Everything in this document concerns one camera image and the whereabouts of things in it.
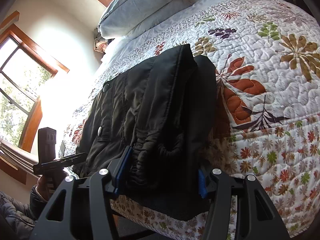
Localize top grey pillow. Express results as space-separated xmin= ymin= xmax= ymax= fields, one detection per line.
xmin=98 ymin=0 xmax=172 ymax=39

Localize pile of clothes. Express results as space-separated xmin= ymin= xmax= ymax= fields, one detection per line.
xmin=94 ymin=28 xmax=114 ymax=53

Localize floral quilted bedspread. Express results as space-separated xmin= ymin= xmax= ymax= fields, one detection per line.
xmin=59 ymin=0 xmax=319 ymax=239

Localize wooden framed window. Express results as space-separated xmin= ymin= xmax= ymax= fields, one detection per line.
xmin=1 ymin=11 xmax=69 ymax=184

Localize black padded pants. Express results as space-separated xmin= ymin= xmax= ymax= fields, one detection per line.
xmin=73 ymin=44 xmax=216 ymax=221

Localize grey pillow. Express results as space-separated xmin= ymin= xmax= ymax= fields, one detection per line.
xmin=126 ymin=0 xmax=194 ymax=40
xmin=98 ymin=0 xmax=172 ymax=39

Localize person left hand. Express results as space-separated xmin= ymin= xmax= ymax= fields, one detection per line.
xmin=36 ymin=175 xmax=52 ymax=201

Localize bottom grey pillow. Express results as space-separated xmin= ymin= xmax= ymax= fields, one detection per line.
xmin=126 ymin=0 xmax=194 ymax=40

